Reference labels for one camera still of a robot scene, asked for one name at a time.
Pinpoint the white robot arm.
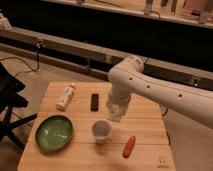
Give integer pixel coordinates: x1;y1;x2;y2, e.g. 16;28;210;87
106;55;213;129

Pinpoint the black rectangular block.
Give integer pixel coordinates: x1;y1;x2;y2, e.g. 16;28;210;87
90;93;99;111

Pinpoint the wooden table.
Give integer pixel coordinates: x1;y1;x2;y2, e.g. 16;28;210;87
18;82;176;171

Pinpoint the black cable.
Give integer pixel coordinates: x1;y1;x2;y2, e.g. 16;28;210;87
0;41;44;77

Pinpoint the black chair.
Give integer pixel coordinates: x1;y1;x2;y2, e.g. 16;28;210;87
0;62;37;149

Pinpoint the green ceramic plate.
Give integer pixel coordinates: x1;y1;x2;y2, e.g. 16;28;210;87
35;115;74;153

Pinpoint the orange carrot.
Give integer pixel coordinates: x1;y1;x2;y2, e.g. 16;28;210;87
123;136;136;158

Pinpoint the white plastic bottle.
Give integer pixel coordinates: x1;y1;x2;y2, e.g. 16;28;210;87
56;83;75;111

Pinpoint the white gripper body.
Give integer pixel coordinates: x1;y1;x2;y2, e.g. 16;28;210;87
106;94;130;122

